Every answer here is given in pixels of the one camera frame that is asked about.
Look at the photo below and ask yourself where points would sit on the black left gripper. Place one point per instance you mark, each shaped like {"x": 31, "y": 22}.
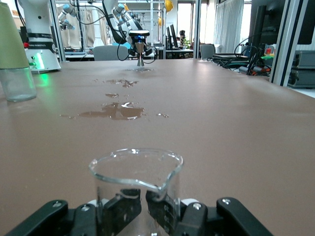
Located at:
{"x": 139, "y": 39}

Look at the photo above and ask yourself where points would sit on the yellow hard hat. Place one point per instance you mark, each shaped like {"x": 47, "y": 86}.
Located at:
{"x": 168, "y": 5}
{"x": 160, "y": 21}

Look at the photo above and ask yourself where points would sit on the white vertical blinds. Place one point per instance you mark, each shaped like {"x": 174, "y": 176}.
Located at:
{"x": 229, "y": 22}

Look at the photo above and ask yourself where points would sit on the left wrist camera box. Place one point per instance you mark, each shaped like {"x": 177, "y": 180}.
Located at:
{"x": 139, "y": 33}

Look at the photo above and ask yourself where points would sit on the aluminium frame post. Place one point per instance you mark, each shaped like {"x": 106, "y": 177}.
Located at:
{"x": 283, "y": 41}
{"x": 57, "y": 29}

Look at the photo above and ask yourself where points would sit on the green sleeved glass bottle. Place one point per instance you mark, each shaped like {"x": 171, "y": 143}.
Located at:
{"x": 14, "y": 49}

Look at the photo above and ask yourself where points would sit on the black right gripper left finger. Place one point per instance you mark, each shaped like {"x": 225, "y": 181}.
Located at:
{"x": 49, "y": 218}

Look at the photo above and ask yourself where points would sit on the small liquid spill puddle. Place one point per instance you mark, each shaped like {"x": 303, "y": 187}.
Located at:
{"x": 112, "y": 95}

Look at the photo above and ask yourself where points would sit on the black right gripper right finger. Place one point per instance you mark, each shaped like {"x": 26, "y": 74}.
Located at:
{"x": 197, "y": 221}

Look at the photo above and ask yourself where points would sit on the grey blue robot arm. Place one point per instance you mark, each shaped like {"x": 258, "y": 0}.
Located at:
{"x": 121, "y": 9}
{"x": 66, "y": 14}

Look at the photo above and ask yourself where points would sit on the black computer monitor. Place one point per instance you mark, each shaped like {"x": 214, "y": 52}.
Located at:
{"x": 172, "y": 37}

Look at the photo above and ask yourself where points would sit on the clear glass beaker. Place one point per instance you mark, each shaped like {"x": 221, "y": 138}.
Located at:
{"x": 137, "y": 177}

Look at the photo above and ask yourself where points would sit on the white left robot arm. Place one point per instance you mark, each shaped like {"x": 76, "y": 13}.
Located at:
{"x": 39, "y": 14}

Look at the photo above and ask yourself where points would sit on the green potted plant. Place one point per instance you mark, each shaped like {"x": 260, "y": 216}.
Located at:
{"x": 188, "y": 43}

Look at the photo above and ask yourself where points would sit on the large liquid spill puddle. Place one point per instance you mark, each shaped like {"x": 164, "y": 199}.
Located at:
{"x": 118, "y": 112}

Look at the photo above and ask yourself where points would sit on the steel double jigger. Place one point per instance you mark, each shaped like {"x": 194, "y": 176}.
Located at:
{"x": 140, "y": 55}

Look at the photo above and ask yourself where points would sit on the grey office chair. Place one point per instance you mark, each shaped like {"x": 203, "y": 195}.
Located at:
{"x": 108, "y": 52}
{"x": 207, "y": 51}

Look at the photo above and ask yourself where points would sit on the curved liquid spill puddle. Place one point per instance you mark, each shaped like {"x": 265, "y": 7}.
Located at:
{"x": 123, "y": 82}

